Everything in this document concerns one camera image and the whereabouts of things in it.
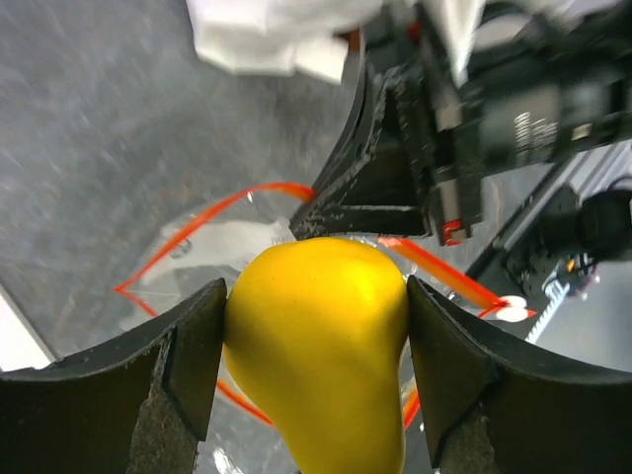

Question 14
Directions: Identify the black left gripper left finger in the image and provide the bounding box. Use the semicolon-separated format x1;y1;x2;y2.
1;279;227;473

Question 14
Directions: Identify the white cloth garment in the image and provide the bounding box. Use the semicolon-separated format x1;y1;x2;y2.
185;0;490;85

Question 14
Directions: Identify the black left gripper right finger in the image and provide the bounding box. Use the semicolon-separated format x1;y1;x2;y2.
407;277;631;473

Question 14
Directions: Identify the yellow pear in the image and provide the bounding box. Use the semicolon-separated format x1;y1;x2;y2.
224;238;409;473

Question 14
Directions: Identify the clear zip top bag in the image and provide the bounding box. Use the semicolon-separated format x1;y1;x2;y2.
112;181;537;474

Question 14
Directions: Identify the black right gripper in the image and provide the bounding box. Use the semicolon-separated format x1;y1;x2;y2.
290;1;631;245

